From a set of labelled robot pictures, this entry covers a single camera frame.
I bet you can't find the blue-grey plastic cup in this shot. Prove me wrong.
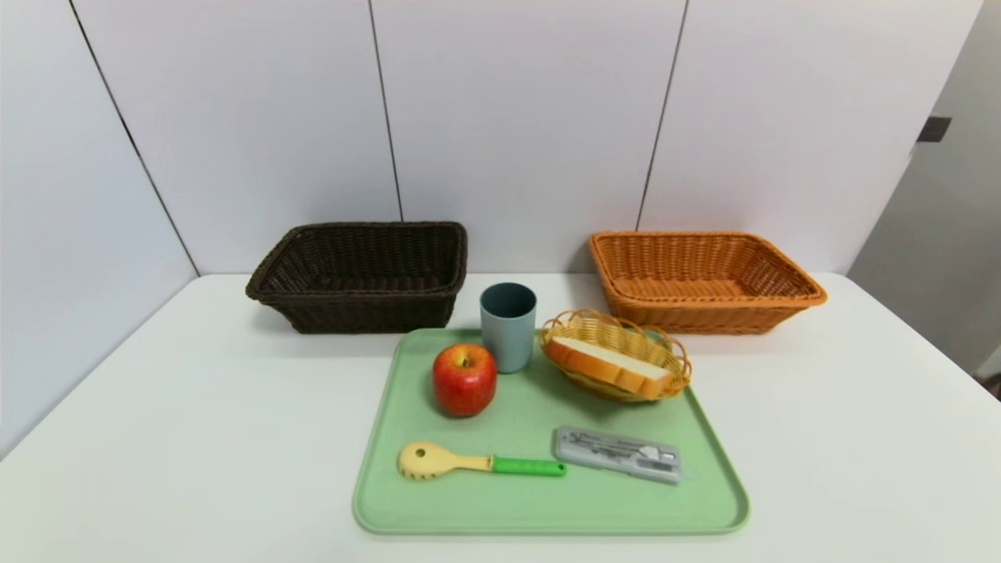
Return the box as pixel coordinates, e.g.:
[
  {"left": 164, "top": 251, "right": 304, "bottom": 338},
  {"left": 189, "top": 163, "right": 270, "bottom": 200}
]
[{"left": 479, "top": 282, "right": 538, "bottom": 375}]

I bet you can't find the red apple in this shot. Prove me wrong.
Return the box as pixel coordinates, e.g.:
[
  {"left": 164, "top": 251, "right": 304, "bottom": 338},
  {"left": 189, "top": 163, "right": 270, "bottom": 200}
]
[{"left": 432, "top": 342, "right": 498, "bottom": 418}]

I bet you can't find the yellow pasta spoon green handle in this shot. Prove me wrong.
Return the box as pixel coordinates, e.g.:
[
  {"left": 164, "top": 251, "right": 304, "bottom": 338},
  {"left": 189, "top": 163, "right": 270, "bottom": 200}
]
[{"left": 397, "top": 440, "right": 567, "bottom": 482}]

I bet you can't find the grey cutlery case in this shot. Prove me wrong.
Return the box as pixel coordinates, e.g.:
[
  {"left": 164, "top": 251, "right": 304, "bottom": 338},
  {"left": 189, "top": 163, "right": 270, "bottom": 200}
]
[{"left": 554, "top": 425, "right": 683, "bottom": 486}]

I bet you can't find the small yellow wicker basket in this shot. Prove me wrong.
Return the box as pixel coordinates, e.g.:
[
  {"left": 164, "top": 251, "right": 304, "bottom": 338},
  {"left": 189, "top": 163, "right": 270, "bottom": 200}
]
[{"left": 539, "top": 308, "right": 694, "bottom": 403}]

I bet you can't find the dark brown wicker basket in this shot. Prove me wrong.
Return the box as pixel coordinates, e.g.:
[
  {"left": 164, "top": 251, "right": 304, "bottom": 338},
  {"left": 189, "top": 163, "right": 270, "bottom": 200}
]
[{"left": 245, "top": 221, "right": 468, "bottom": 335}]

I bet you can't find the orange wicker basket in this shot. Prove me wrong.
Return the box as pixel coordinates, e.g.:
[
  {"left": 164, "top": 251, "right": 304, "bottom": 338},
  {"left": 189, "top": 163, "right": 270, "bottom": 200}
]
[{"left": 588, "top": 230, "right": 828, "bottom": 335}]

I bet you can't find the slice of white bread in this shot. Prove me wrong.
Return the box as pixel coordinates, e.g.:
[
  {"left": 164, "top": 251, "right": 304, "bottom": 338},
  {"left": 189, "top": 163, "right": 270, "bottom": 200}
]
[{"left": 545, "top": 336, "right": 675, "bottom": 400}]

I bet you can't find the light green plastic tray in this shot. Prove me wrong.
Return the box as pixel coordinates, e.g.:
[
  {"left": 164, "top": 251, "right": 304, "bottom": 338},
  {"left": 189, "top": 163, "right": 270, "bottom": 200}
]
[{"left": 352, "top": 327, "right": 752, "bottom": 537}]

